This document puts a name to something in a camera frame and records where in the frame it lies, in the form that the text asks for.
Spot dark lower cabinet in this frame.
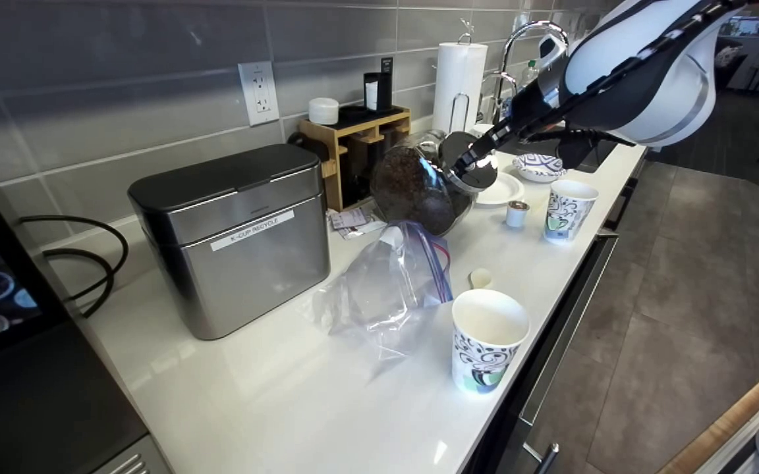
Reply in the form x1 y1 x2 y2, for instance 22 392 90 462
466 175 632 474

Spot chrome faucet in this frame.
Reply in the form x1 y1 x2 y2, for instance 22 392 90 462
493 20 572 122

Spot white bowl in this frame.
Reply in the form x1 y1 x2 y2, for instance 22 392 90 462
512 150 567 188

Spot metal cabinet handle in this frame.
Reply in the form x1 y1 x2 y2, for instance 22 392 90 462
520 440 565 474

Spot white plate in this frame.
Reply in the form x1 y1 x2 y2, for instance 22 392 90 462
471 170 526 212

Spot small white pod cup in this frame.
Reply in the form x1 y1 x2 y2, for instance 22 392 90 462
503 199 533 233

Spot stainless steel lidded bin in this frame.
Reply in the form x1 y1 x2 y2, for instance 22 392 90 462
127 142 331 342

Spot wooden board edge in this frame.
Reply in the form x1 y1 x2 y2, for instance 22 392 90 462
659 345 759 474

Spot white paper towel roll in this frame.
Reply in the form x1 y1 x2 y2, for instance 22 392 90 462
432 39 491 141

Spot wooden countertop organizer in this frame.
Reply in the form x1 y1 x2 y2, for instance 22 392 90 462
294 102 417 213

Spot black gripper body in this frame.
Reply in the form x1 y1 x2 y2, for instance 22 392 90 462
501 81 579 145

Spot glass coffee jar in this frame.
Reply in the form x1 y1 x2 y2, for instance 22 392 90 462
366 141 480 238

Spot white printed packet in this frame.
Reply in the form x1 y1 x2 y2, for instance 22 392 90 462
323 204 377 238

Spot black canister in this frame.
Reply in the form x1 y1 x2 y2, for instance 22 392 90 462
362 71 383 113

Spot black power cable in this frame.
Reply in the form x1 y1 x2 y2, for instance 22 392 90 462
14 213 132 322

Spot clear zip bag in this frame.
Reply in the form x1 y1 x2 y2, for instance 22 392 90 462
312 218 457 371

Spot black monitor screen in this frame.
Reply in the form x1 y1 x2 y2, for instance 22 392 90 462
0 141 172 474

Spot white wall outlet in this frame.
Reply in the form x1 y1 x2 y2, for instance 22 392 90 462
234 59 281 129

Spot small white container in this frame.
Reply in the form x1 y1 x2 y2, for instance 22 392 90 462
305 95 343 126

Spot patterned paper cup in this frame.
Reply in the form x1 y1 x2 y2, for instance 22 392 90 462
544 180 601 249
449 287 533 395

